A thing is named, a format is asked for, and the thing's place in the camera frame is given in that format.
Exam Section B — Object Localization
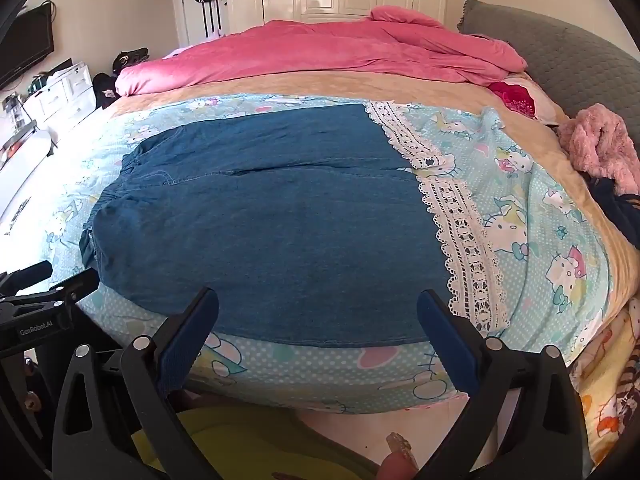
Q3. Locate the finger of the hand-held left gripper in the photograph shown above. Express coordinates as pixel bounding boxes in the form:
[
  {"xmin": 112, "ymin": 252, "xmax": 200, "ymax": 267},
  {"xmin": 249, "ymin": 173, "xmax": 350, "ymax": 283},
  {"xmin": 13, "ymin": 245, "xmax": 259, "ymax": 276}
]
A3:
[
  {"xmin": 0, "ymin": 267, "xmax": 101, "ymax": 313},
  {"xmin": 0, "ymin": 260, "xmax": 53, "ymax": 293}
]

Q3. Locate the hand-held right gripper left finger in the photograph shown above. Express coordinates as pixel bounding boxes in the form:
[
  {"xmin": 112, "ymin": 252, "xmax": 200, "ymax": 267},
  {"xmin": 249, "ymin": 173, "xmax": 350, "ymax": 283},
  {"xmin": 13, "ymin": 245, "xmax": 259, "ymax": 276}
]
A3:
[{"xmin": 51, "ymin": 287, "xmax": 221, "ymax": 480}]

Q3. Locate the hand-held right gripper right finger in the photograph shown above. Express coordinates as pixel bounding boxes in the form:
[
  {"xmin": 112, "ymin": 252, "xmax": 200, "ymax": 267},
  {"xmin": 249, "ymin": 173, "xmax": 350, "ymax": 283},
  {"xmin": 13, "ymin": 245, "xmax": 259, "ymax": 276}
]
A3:
[{"xmin": 416, "ymin": 289, "xmax": 591, "ymax": 480}]

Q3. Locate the blue denim lace-trimmed garment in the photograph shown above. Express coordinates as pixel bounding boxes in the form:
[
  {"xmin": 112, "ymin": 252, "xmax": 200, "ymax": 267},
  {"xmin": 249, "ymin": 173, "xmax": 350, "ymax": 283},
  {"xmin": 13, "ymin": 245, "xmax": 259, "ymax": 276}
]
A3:
[{"xmin": 80, "ymin": 104, "xmax": 513, "ymax": 348}]

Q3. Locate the person's right hand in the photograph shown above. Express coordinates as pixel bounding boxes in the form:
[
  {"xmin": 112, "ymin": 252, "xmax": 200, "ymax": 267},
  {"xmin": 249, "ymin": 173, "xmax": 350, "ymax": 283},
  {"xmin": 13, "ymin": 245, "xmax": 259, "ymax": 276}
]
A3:
[{"xmin": 382, "ymin": 432, "xmax": 418, "ymax": 480}]

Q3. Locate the white table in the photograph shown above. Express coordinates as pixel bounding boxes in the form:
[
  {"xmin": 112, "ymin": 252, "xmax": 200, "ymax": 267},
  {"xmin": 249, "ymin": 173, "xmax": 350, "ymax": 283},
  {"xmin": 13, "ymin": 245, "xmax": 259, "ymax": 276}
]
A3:
[{"xmin": 0, "ymin": 129, "xmax": 57, "ymax": 241}]

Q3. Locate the person's yellow clothing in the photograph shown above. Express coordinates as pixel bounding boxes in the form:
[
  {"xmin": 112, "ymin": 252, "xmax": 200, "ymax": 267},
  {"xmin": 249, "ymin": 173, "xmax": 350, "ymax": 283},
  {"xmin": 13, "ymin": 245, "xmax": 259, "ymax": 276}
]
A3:
[{"xmin": 132, "ymin": 405, "xmax": 381, "ymax": 480}]

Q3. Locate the yellow printed bed sheet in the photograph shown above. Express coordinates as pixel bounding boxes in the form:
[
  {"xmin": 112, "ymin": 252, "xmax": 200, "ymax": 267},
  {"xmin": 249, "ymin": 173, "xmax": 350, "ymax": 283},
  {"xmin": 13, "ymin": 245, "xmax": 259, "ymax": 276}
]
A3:
[{"xmin": 570, "ymin": 297, "xmax": 640, "ymax": 461}]

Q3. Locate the white drawer cabinet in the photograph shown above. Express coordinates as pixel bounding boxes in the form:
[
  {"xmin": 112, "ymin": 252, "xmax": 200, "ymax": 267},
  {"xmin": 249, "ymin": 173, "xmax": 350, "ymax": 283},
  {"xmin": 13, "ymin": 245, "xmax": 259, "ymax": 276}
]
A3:
[{"xmin": 22, "ymin": 61, "xmax": 96, "ymax": 126}]

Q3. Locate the black cloth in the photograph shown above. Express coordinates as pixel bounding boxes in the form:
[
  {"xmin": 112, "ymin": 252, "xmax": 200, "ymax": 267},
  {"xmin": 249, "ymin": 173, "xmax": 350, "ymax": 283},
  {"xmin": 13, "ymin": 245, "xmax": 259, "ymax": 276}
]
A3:
[{"xmin": 92, "ymin": 72, "xmax": 118, "ymax": 111}]

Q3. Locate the dark navy cloth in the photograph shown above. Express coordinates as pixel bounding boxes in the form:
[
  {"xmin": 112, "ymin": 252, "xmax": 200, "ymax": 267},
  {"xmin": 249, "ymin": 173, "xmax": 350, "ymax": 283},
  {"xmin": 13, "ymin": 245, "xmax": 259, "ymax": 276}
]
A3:
[{"xmin": 587, "ymin": 175, "xmax": 640, "ymax": 251}]

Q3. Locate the light blue cartoon printed blanket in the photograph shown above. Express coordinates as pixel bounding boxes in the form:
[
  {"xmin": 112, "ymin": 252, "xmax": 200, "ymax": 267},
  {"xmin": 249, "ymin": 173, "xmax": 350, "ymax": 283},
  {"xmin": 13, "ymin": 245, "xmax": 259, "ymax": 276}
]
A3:
[{"xmin": 42, "ymin": 92, "xmax": 613, "ymax": 413}]

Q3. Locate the black flat television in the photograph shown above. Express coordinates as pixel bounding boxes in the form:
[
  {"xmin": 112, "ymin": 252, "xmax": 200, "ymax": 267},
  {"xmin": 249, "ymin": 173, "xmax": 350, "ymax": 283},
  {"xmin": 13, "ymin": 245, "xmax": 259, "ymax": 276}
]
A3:
[{"xmin": 0, "ymin": 7, "xmax": 55, "ymax": 90}]

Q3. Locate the black handbag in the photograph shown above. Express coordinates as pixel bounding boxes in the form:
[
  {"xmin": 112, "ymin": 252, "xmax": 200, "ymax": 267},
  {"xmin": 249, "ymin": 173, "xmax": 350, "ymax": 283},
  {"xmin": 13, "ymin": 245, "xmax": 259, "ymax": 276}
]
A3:
[{"xmin": 111, "ymin": 47, "xmax": 150, "ymax": 71}]

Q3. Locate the red floral pillow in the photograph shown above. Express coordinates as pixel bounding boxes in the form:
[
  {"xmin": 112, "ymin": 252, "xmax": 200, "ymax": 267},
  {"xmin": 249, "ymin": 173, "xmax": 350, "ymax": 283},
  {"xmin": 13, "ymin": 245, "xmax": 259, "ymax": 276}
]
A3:
[{"xmin": 487, "ymin": 72, "xmax": 568, "ymax": 126}]

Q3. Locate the pink fluffy garment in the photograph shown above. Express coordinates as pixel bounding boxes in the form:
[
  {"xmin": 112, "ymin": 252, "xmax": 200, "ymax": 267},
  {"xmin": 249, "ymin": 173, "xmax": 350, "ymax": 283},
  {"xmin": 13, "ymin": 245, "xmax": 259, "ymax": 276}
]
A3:
[{"xmin": 556, "ymin": 103, "xmax": 640, "ymax": 196}]

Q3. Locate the beige plush blanket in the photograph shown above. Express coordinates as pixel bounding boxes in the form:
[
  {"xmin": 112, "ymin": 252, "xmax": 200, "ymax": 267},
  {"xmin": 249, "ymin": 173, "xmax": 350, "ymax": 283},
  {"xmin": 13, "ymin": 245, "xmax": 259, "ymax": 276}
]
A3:
[{"xmin": 102, "ymin": 67, "xmax": 628, "ymax": 326}]

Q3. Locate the pink duvet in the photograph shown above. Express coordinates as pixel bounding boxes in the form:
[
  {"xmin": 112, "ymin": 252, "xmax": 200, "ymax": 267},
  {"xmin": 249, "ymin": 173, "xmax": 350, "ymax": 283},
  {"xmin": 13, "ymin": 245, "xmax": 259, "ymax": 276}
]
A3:
[{"xmin": 114, "ymin": 6, "xmax": 528, "ymax": 98}]

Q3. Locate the white door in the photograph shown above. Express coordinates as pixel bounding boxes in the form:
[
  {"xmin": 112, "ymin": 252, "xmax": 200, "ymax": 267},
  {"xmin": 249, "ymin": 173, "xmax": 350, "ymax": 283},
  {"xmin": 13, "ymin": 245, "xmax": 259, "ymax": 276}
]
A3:
[{"xmin": 170, "ymin": 0, "xmax": 231, "ymax": 47}]

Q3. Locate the grey quilted headboard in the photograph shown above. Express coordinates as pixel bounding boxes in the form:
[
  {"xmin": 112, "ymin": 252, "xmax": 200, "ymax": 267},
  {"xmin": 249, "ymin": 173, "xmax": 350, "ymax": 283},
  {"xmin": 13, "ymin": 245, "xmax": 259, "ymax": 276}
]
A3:
[{"xmin": 457, "ymin": 0, "xmax": 640, "ymax": 126}]

